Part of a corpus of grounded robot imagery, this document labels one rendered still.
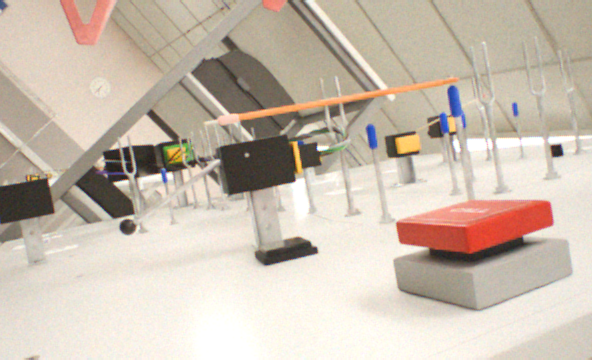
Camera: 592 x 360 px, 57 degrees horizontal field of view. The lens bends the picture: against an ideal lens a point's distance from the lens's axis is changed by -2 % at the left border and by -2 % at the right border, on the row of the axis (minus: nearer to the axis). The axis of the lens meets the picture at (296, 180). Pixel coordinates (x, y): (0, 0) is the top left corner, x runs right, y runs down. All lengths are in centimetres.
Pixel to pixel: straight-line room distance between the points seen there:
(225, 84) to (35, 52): 664
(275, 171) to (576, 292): 27
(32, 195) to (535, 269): 58
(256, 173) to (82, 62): 770
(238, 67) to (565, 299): 138
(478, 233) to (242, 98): 134
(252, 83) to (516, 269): 136
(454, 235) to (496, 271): 2
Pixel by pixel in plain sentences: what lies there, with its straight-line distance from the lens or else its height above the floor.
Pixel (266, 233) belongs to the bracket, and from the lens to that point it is 46.
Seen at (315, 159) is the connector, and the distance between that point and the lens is 46.
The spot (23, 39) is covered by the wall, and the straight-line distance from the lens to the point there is 810.
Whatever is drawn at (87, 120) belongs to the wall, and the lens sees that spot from 804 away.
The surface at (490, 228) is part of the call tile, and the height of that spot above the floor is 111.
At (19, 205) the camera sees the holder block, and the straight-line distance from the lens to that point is 71.
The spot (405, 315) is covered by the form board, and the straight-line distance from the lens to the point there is 24.
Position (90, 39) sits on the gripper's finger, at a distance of 47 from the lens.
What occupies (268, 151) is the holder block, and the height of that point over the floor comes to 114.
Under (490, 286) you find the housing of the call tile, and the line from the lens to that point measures 23.
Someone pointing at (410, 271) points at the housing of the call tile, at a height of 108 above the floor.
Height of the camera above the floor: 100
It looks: 17 degrees up
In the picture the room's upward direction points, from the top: 41 degrees clockwise
